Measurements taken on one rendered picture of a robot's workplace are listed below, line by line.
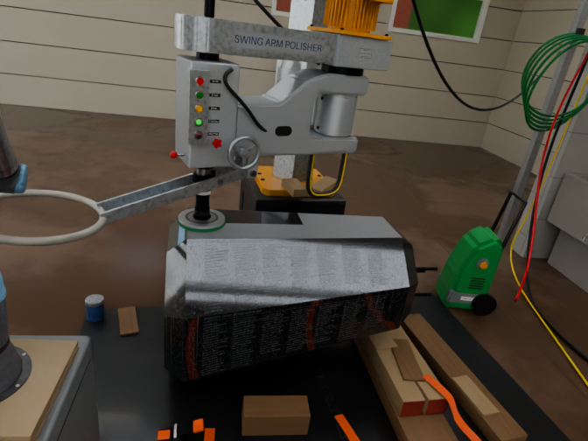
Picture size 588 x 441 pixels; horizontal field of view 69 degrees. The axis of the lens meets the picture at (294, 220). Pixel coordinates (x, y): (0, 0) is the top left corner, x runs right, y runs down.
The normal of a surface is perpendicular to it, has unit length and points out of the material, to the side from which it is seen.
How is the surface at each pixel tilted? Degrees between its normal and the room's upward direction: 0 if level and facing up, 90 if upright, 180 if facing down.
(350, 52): 90
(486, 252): 90
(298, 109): 90
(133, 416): 0
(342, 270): 45
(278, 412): 0
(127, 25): 90
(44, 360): 4
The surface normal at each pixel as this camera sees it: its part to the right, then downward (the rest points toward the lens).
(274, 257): 0.26, -0.34
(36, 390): 0.17, -0.92
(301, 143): 0.48, 0.41
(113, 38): 0.14, 0.42
